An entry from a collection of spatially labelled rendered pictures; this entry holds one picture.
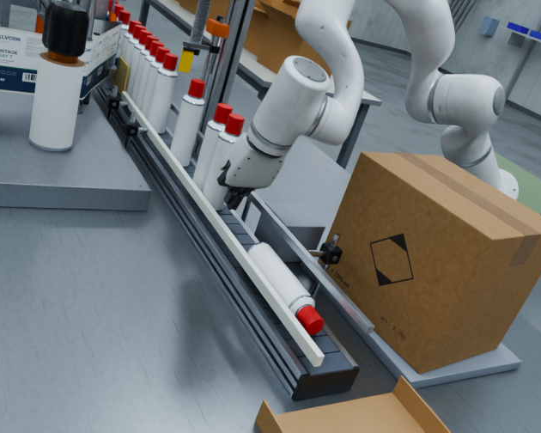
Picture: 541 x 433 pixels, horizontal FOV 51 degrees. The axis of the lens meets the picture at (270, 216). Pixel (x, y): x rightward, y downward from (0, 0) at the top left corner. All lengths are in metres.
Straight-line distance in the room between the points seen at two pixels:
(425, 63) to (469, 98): 0.13
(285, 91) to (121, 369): 0.49
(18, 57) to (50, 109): 0.23
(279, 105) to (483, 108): 0.59
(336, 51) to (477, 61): 11.46
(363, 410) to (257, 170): 0.45
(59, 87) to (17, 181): 0.22
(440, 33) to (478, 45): 11.20
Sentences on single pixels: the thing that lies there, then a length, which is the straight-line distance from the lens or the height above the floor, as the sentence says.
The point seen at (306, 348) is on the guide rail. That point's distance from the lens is 0.86.
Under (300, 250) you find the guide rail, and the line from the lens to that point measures 0.98.
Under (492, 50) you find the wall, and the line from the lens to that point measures 12.29.
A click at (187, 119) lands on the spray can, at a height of 1.00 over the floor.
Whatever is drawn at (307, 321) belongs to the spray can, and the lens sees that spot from 0.90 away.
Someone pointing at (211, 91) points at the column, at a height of 1.01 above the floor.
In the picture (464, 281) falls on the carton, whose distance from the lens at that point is 0.93.
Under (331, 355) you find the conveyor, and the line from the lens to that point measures 0.91.
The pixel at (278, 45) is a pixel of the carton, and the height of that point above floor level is 0.92.
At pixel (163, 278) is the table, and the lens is 1.04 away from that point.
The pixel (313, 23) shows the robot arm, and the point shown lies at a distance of 1.00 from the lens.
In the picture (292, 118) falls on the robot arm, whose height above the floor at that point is 1.16.
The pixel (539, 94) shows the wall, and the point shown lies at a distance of 11.49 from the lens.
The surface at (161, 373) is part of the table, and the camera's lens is 0.85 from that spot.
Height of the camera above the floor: 1.41
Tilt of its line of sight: 25 degrees down
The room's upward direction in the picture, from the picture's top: 19 degrees clockwise
